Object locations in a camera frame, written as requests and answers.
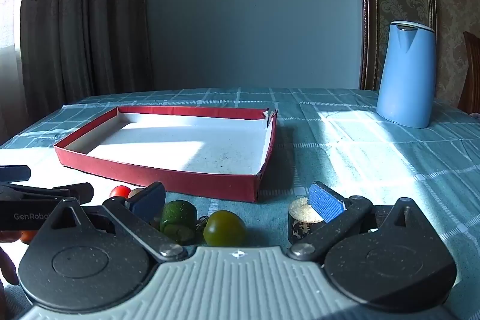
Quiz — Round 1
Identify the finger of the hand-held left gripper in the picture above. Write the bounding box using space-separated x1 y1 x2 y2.
0 166 31 183
0 182 94 204

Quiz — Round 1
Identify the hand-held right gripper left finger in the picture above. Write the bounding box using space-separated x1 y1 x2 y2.
35 181 188 262

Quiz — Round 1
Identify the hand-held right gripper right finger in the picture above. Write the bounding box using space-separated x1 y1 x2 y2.
287 181 436 262

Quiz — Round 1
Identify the red cherry tomato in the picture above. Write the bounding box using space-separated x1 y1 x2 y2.
110 185 132 199

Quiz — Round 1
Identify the red cardboard box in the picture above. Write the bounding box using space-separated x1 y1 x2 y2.
53 106 279 203

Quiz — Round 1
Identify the dark sugarcane piece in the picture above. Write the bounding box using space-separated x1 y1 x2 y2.
288 197 327 243

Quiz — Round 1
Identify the green cucumber piece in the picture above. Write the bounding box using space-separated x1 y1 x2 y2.
159 200 199 245

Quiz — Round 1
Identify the green tomato with stem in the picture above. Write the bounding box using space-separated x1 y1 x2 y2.
197 209 247 247

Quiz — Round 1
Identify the person's left hand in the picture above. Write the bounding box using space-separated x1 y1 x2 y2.
0 247 20 287

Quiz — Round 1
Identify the teal checked tablecloth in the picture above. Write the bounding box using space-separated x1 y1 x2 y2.
0 88 480 320

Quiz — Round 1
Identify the blue kettle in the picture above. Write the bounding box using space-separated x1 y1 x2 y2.
376 20 437 129

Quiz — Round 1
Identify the patterned grey curtain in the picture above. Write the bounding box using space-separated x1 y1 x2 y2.
0 0 154 144

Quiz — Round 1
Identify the wooden chair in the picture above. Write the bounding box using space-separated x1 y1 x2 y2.
457 31 480 116

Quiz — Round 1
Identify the dark wooden wall frame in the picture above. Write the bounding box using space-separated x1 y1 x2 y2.
354 0 437 92

